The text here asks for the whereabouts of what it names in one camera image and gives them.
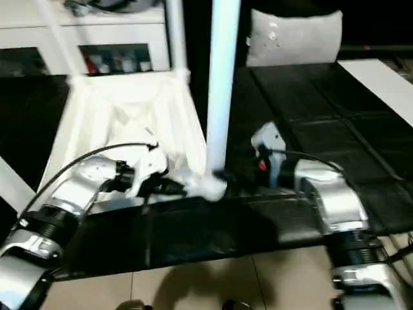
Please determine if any white plastic table top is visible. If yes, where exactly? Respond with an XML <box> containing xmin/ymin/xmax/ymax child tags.
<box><xmin>37</xmin><ymin>69</ymin><xmax>227</xmax><ymax>214</ymax></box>

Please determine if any white plastic table leg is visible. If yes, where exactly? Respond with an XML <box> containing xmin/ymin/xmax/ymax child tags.
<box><xmin>166</xmin><ymin>0</ymin><xmax>190</xmax><ymax>77</ymax></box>
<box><xmin>0</xmin><ymin>156</ymin><xmax>36</xmax><ymax>207</ymax></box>
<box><xmin>206</xmin><ymin>0</ymin><xmax>242</xmax><ymax>175</ymax></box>
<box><xmin>37</xmin><ymin>0</ymin><xmax>85</xmax><ymax>81</ymax></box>

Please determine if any brown rounded robot part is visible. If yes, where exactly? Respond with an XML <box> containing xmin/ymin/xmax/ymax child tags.
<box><xmin>117</xmin><ymin>299</ymin><xmax>152</xmax><ymax>310</ymax></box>

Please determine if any white flat board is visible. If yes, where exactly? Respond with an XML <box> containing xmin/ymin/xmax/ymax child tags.
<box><xmin>337</xmin><ymin>59</ymin><xmax>413</xmax><ymax>127</ymax></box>

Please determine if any black cabinet gold label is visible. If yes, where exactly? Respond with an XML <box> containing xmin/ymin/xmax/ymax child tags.
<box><xmin>169</xmin><ymin>0</ymin><xmax>259</xmax><ymax>70</ymax></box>

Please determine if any white cabinet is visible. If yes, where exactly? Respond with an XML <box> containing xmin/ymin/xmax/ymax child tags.
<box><xmin>0</xmin><ymin>6</ymin><xmax>172</xmax><ymax>77</ymax></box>

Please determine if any black floor bar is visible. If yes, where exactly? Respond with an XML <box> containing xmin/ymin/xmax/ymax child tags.
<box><xmin>387</xmin><ymin>247</ymin><xmax>413</xmax><ymax>262</ymax></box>

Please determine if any dark helmet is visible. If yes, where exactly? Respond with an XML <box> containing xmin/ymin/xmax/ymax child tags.
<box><xmin>96</xmin><ymin>0</ymin><xmax>162</xmax><ymax>14</ymax></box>

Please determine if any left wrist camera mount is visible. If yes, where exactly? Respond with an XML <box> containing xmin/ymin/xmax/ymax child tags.
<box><xmin>127</xmin><ymin>145</ymin><xmax>170</xmax><ymax>198</ymax></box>

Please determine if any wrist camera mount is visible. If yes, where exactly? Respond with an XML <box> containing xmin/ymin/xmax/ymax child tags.
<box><xmin>127</xmin><ymin>145</ymin><xmax>170</xmax><ymax>198</ymax></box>
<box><xmin>250</xmin><ymin>121</ymin><xmax>288</xmax><ymax>188</ymax></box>

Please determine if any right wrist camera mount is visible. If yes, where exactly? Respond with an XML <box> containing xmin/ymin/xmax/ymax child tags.
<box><xmin>250</xmin><ymin>121</ymin><xmax>288</xmax><ymax>188</ymax></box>

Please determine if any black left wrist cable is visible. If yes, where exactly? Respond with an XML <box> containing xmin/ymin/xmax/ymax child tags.
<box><xmin>15</xmin><ymin>142</ymin><xmax>161</xmax><ymax>220</ymax></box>

